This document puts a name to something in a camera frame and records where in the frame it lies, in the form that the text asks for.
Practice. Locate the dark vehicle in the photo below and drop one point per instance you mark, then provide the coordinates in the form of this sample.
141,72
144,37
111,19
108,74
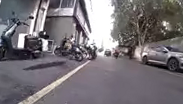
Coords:
108,52

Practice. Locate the row of parked scooters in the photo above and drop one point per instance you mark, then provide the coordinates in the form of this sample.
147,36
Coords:
74,52

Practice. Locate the red motorcycle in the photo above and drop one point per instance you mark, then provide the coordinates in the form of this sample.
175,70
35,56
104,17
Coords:
116,54

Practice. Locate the grey building with overhanging storey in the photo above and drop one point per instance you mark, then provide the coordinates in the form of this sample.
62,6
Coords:
62,27

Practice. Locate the black parked scooter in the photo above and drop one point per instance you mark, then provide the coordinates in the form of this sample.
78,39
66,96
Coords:
30,45

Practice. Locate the row of trees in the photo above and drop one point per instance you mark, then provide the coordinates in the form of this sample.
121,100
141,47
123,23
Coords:
145,11

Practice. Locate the silver car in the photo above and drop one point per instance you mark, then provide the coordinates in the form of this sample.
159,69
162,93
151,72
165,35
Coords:
172,58

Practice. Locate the grey concrete building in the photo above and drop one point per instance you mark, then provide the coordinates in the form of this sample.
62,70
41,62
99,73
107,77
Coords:
18,5

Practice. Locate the grey paved roadside strip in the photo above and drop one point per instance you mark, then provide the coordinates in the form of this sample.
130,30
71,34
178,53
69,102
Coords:
2,80

